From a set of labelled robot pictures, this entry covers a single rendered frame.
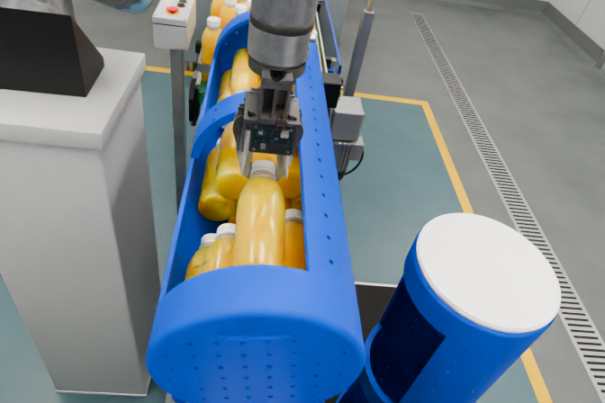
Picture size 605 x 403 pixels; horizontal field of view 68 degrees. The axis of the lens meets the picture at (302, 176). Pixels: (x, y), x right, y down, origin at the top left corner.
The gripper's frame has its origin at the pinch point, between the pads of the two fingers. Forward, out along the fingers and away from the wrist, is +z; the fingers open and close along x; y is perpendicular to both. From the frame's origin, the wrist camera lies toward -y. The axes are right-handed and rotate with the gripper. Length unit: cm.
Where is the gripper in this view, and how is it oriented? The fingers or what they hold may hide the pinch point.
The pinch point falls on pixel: (263, 168)
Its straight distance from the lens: 69.9
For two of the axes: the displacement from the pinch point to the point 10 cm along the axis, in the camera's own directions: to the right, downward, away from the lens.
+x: 9.9, 0.8, 1.3
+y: 0.4, 6.6, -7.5
